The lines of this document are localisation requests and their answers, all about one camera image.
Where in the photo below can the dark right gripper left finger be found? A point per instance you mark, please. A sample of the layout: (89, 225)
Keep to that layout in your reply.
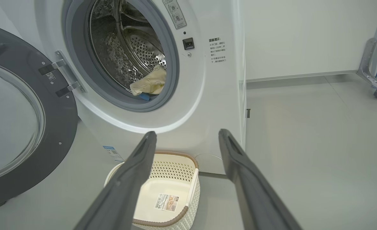
(124, 191)

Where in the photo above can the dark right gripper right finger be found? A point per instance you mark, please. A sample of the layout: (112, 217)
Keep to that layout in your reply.
(252, 191)

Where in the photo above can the round glass washer door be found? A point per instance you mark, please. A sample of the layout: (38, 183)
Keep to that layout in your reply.
(57, 134)

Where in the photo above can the cream printed garment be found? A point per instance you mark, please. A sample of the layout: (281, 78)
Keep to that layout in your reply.
(151, 83)

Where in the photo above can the white front-load washing machine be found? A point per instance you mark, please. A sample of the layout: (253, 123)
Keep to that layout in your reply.
(207, 95)

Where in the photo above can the blue energy label sticker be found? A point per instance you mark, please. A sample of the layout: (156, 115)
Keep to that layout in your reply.
(113, 154)

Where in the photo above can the basket product label sticker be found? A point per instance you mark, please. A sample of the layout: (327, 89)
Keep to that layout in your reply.
(166, 202)

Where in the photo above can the cream perforated laundry basket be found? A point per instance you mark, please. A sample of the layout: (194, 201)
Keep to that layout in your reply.
(175, 172)

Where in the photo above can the printed warning text label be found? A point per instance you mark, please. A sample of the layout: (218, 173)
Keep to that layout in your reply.
(218, 49)

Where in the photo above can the metal cart leg with caster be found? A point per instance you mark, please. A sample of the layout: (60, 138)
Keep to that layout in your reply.
(370, 54)

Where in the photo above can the grey instruction sticker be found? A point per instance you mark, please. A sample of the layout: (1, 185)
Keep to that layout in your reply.
(175, 14)

